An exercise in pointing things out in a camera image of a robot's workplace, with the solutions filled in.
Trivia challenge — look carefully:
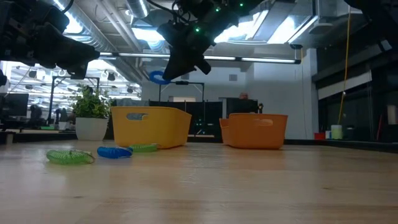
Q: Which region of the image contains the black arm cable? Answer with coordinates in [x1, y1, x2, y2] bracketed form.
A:
[145, 0, 187, 24]
[61, 0, 75, 14]

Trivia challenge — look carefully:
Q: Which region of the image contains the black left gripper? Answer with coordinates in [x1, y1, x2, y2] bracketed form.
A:
[0, 0, 101, 79]

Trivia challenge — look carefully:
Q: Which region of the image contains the black cabinet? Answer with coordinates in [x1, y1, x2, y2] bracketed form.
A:
[226, 98, 259, 118]

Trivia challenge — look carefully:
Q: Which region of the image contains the yellow hanging cable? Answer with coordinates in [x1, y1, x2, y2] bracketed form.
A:
[337, 6, 351, 125]

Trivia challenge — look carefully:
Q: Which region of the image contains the green coil wristband keyring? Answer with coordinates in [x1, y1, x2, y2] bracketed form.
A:
[129, 143, 159, 154]
[45, 149, 96, 166]

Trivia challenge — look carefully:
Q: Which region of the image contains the grey fabric panel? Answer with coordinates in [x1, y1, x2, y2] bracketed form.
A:
[115, 98, 150, 108]

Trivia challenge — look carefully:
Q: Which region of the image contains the black computer monitor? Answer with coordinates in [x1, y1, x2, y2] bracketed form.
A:
[0, 92, 30, 118]

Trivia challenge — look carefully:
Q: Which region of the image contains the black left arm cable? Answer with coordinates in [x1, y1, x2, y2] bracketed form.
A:
[61, 0, 75, 14]

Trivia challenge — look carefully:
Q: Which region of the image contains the orange plastic bin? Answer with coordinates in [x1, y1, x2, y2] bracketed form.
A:
[219, 113, 289, 151]

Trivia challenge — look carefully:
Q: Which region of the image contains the white cylinder container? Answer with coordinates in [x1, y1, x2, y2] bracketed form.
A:
[387, 105, 398, 127]

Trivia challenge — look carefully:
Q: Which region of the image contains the green plant in white pot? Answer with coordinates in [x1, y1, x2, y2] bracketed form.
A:
[72, 85, 112, 141]

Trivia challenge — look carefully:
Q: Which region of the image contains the black desk partition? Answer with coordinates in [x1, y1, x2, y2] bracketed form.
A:
[148, 100, 223, 136]

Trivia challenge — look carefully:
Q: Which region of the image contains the pale green cup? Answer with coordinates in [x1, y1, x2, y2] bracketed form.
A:
[331, 124, 343, 140]

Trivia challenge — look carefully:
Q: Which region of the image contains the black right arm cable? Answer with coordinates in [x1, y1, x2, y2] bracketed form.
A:
[145, 0, 187, 24]

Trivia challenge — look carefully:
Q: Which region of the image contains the blue coil wristband keyring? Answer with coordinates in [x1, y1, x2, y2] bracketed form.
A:
[96, 146, 134, 160]
[148, 70, 172, 86]

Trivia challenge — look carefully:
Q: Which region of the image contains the yellow plastic bin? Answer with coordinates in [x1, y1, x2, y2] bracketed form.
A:
[111, 106, 193, 149]

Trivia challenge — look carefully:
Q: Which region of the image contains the long linear ceiling light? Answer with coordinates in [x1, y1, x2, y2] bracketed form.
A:
[98, 51, 302, 65]

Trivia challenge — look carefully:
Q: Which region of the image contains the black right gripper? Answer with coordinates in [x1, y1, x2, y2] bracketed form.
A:
[157, 21, 220, 81]

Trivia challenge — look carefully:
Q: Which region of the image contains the black gantry frame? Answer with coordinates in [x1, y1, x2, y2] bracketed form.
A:
[48, 75, 101, 124]
[159, 80, 205, 103]

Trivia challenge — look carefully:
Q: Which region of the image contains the silver spiral ceiling duct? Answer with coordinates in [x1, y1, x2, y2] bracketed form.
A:
[125, 0, 150, 19]

